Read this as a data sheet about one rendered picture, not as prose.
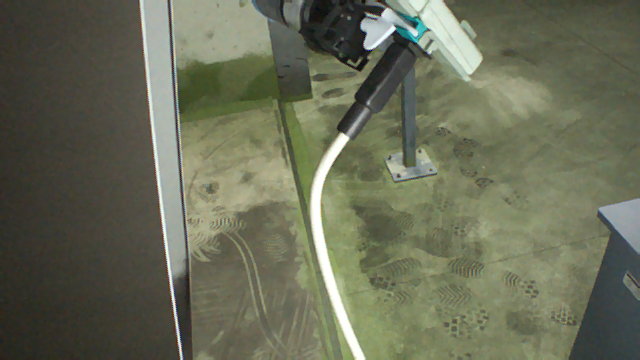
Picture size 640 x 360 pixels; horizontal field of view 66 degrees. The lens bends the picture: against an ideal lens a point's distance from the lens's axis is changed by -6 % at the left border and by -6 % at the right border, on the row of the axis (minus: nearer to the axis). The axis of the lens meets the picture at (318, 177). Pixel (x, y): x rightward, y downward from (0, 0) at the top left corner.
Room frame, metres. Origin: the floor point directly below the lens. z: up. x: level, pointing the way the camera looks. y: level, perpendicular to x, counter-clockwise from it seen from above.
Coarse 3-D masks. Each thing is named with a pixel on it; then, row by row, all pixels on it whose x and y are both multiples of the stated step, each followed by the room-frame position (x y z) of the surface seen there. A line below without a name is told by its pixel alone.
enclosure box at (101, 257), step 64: (0, 0) 0.43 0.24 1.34; (64, 0) 0.43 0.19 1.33; (128, 0) 0.44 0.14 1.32; (0, 64) 0.42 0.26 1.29; (64, 64) 0.43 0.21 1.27; (128, 64) 0.44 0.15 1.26; (0, 128) 0.42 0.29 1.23; (64, 128) 0.43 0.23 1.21; (128, 128) 0.43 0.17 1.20; (0, 192) 0.42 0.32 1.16; (64, 192) 0.42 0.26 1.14; (128, 192) 0.43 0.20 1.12; (0, 256) 0.41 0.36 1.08; (64, 256) 0.42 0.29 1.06; (128, 256) 0.43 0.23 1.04; (0, 320) 0.40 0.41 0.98; (64, 320) 0.41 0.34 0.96; (128, 320) 0.42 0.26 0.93; (192, 320) 0.80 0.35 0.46
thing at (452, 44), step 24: (408, 0) 0.60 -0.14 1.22; (432, 0) 0.62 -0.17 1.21; (432, 24) 0.62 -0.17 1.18; (456, 24) 0.64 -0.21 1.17; (408, 48) 0.61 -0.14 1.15; (432, 48) 0.62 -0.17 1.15; (456, 48) 0.64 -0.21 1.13; (384, 72) 0.60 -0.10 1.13; (456, 72) 0.65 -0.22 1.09; (360, 96) 0.59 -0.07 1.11; (384, 96) 0.59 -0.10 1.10; (360, 120) 0.57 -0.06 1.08
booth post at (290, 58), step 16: (272, 32) 2.63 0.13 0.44; (288, 32) 2.64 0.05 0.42; (272, 48) 2.63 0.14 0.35; (288, 48) 2.64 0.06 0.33; (304, 48) 2.65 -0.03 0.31; (288, 64) 2.64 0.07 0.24; (304, 64) 2.65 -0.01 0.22; (288, 80) 2.64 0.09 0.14; (304, 80) 2.64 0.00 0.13; (288, 96) 2.64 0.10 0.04; (304, 96) 2.64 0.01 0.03
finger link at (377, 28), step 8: (368, 16) 0.68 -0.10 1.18; (376, 16) 0.65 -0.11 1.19; (384, 16) 0.64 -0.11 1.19; (392, 16) 0.63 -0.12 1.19; (400, 16) 0.63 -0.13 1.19; (368, 24) 0.66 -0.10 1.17; (376, 24) 0.65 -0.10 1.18; (384, 24) 0.64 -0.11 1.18; (392, 24) 0.63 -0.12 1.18; (400, 24) 0.62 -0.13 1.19; (408, 24) 0.62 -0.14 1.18; (368, 32) 0.65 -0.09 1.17; (376, 32) 0.64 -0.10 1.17; (384, 32) 0.63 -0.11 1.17; (416, 32) 0.61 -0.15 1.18; (368, 40) 0.64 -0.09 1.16; (376, 40) 0.62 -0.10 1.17; (368, 48) 0.62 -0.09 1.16
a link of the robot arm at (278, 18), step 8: (256, 0) 0.89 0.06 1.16; (264, 0) 0.86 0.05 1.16; (272, 0) 0.84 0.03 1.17; (280, 0) 0.82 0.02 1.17; (256, 8) 0.89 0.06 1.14; (264, 8) 0.87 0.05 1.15; (272, 8) 0.84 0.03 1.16; (280, 8) 0.82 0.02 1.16; (264, 16) 0.89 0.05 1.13; (272, 16) 0.85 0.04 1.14; (280, 16) 0.82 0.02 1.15
